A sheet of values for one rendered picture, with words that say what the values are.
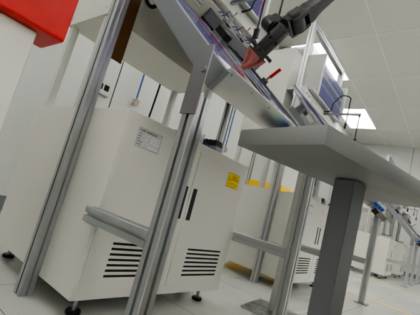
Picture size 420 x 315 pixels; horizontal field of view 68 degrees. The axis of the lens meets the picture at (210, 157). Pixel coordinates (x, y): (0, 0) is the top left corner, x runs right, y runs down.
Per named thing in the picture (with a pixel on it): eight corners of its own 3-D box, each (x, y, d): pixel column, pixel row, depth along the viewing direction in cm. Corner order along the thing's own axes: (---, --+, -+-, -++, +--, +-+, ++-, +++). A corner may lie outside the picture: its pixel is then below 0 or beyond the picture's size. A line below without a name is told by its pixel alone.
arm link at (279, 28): (285, 24, 110) (293, 34, 114) (277, 16, 114) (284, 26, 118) (270, 39, 112) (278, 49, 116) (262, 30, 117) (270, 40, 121)
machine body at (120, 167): (215, 304, 136) (249, 167, 145) (62, 325, 83) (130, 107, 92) (126, 257, 177) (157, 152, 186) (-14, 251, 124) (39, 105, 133)
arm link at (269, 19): (300, 10, 109) (305, 30, 115) (285, -3, 116) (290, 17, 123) (270, 29, 111) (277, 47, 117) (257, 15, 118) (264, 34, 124)
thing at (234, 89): (307, 161, 127) (322, 150, 124) (211, 90, 77) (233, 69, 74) (305, 159, 127) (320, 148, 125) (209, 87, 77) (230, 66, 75)
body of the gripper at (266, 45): (247, 40, 116) (262, 25, 114) (260, 55, 124) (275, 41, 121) (255, 50, 113) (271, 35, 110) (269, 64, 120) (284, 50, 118)
